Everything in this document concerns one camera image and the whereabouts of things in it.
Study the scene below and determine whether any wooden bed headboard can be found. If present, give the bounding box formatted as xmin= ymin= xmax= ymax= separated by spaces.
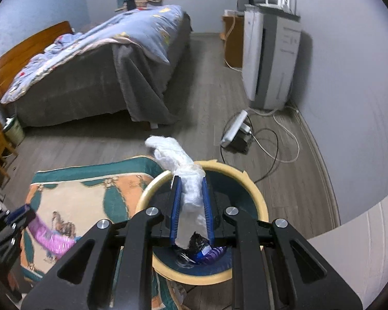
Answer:
xmin=0 ymin=21 xmax=75 ymax=100

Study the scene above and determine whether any white air purifier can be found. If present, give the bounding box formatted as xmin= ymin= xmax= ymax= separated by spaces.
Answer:
xmin=241 ymin=3 xmax=303 ymax=110

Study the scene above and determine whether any bed with blue quilt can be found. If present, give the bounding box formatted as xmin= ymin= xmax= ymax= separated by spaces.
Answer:
xmin=13 ymin=13 xmax=193 ymax=128

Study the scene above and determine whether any white cord at cabinet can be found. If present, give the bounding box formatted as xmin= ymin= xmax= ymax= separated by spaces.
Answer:
xmin=224 ymin=15 xmax=244 ymax=72

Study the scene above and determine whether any white cable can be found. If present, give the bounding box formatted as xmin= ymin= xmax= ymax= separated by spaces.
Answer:
xmin=248 ymin=103 xmax=300 ymax=164

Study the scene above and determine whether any blue wrapper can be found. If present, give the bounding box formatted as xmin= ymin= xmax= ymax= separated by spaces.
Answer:
xmin=194 ymin=245 xmax=213 ymax=264

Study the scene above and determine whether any patterned teal orange rug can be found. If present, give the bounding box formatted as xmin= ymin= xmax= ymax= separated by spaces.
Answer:
xmin=19 ymin=155 xmax=188 ymax=310

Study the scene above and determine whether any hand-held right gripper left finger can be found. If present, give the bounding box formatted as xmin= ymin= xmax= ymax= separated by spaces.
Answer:
xmin=21 ymin=175 xmax=183 ymax=310

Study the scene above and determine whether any purple striped packet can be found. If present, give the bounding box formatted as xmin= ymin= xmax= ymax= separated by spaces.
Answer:
xmin=207 ymin=245 xmax=229 ymax=262

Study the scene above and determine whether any white cabinet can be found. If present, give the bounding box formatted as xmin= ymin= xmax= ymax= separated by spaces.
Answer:
xmin=307 ymin=190 xmax=388 ymax=310

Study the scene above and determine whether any yellow-rimmed teal bucket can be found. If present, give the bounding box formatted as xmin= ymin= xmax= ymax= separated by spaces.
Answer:
xmin=136 ymin=159 xmax=270 ymax=286

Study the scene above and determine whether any small white green bin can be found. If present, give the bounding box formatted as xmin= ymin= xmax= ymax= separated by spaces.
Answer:
xmin=3 ymin=114 xmax=25 ymax=146

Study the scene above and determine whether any white power strip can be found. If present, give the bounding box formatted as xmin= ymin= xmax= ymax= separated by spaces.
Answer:
xmin=220 ymin=110 xmax=249 ymax=147

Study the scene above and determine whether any white router with antennas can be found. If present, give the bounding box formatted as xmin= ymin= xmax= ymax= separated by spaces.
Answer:
xmin=254 ymin=0 xmax=301 ymax=20

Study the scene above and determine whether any white plastic bag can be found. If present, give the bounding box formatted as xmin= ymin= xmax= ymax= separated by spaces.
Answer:
xmin=145 ymin=135 xmax=207 ymax=249

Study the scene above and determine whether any black cable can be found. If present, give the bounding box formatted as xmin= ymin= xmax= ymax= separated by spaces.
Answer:
xmin=221 ymin=128 xmax=279 ymax=183

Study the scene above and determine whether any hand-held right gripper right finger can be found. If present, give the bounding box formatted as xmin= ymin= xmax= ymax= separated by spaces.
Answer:
xmin=201 ymin=176 xmax=364 ymax=310

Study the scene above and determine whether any light blue quilt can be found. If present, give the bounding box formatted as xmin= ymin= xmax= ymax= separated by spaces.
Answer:
xmin=0 ymin=5 xmax=185 ymax=104

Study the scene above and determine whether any wooden cabinet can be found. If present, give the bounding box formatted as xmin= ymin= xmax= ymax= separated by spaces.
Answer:
xmin=221 ymin=10 xmax=245 ymax=68

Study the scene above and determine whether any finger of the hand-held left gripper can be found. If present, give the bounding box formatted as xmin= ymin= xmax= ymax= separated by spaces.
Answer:
xmin=0 ymin=221 xmax=28 ymax=267
xmin=0 ymin=204 xmax=36 ymax=230

